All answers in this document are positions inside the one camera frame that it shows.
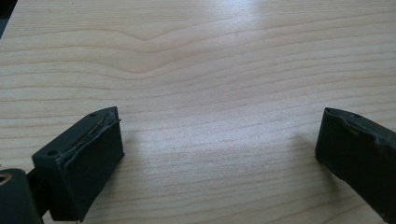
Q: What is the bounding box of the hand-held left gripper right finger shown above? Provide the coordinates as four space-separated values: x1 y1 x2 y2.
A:
314 106 396 224

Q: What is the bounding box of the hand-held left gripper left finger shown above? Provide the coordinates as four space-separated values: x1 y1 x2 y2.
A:
31 105 126 223

